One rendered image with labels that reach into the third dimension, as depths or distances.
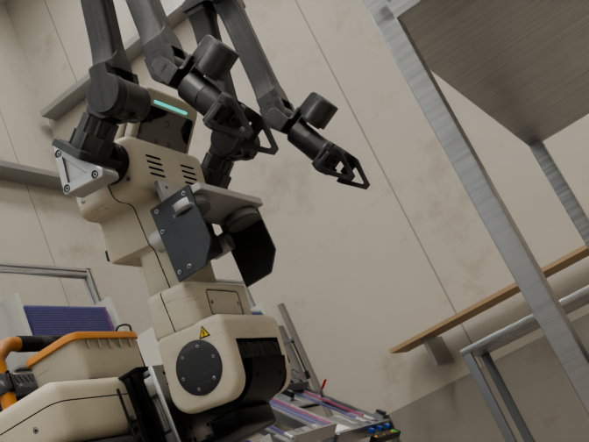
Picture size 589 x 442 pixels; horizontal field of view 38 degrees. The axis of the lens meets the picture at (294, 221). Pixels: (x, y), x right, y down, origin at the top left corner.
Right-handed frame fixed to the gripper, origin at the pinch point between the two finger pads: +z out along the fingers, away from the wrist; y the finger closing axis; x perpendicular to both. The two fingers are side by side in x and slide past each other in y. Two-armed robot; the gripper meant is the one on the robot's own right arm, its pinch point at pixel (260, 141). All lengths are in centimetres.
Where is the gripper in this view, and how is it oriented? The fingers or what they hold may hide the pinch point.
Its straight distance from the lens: 149.4
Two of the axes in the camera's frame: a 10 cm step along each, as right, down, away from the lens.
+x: -6.0, 8.0, 1.0
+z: 6.9, 5.7, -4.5
